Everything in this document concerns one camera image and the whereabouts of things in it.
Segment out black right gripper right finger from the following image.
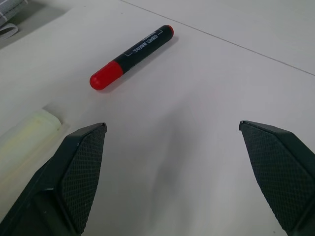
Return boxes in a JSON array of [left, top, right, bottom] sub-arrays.
[[238, 120, 315, 236]]

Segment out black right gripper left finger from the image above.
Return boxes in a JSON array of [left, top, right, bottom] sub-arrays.
[[0, 122, 107, 236]]

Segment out pale yellow cylindrical pen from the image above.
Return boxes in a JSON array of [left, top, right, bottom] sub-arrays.
[[0, 110, 63, 184]]

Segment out black marker with red cap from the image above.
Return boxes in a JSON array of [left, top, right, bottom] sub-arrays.
[[89, 24, 175, 91]]

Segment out beige cloth strip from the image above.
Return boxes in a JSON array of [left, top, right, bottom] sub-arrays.
[[0, 0, 29, 42]]

